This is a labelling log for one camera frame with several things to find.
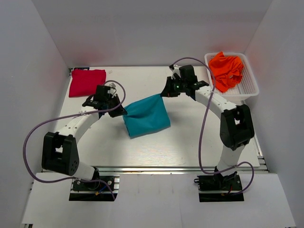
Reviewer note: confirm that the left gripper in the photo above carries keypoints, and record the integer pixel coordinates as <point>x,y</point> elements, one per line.
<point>119,111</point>

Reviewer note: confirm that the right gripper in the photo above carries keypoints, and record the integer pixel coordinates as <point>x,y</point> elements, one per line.
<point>168,91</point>

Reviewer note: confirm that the teal t-shirt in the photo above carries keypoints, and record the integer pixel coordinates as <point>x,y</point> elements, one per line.
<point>146,116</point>

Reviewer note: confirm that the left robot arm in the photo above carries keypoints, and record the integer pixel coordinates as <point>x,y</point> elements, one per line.
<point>60,152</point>

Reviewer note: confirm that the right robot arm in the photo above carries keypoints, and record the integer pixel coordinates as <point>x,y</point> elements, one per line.
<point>236,126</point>

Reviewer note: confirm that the folded red t-shirt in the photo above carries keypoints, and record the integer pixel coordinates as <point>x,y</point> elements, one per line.
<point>85,82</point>

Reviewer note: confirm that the orange t-shirt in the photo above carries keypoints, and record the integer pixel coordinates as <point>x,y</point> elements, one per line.
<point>227,71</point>

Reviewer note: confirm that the white plastic basket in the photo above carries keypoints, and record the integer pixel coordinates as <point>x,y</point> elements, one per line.
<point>247,87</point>

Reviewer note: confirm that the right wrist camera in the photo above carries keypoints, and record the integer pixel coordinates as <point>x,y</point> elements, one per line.
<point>175,69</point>

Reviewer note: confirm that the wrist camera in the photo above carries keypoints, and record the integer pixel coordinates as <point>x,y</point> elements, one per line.
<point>175,69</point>
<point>112,88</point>

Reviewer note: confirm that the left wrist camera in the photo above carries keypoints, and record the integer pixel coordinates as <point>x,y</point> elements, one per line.
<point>112,88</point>

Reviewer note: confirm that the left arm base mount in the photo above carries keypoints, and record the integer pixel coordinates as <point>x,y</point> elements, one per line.
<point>104,189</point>

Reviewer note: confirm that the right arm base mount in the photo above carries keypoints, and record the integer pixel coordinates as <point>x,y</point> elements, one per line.
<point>215,188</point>

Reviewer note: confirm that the aluminium table edge rail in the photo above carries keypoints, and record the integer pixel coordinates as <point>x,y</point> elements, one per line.
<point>167,170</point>

